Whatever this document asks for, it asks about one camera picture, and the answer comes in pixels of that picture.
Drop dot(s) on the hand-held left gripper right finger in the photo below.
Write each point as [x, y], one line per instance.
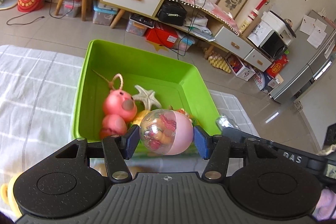
[200, 142]

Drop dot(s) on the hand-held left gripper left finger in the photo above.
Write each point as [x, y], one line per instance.
[132, 140]

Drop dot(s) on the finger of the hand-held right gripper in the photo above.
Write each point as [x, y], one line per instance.
[241, 132]

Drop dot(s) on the clear plastic capsule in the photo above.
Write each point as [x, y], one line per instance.
[224, 123]

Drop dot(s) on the pink and clear capsule ball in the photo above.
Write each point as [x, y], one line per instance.
[170, 134]

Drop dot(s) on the beige starfish toy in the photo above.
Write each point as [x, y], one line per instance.
[147, 96]

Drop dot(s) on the green plastic box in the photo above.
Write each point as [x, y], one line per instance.
[157, 74]

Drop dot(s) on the orange toy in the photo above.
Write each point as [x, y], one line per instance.
[186, 115]

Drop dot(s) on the black phone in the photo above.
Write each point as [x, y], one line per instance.
[331, 134]

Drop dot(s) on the blue and white box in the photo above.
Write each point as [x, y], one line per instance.
[267, 82]

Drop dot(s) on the printed white cardboard box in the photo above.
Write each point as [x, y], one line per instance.
[240, 67]

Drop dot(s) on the red and yellow box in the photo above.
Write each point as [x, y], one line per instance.
[277, 66]

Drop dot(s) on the stack of egg trays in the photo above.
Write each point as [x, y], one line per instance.
[218, 61]

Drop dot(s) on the black microwave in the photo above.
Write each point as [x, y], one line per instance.
[273, 45]

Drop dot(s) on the yellow star toy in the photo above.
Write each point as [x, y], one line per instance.
[160, 47]

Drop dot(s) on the grey refrigerator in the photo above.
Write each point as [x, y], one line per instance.
[309, 61]

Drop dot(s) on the clear storage box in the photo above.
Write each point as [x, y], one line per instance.
[139, 26]
[71, 6]
[105, 14]
[185, 41]

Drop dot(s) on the red cardboard box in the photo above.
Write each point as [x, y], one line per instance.
[161, 37]

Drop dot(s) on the yellow and white bottle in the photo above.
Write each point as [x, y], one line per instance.
[248, 22]

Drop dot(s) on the stack of white papers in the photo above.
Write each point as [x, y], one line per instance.
[198, 29]

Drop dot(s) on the white microwave oven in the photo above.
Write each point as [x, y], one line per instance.
[278, 24]

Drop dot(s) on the white checked cloth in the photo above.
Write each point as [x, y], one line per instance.
[31, 82]

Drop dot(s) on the wooden cabinet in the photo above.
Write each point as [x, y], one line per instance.
[183, 11]

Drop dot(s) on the black bag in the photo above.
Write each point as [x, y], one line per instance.
[172, 12]

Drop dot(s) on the pink table runner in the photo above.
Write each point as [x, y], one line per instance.
[194, 1]

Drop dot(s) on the white round fan base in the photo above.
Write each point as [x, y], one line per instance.
[8, 3]

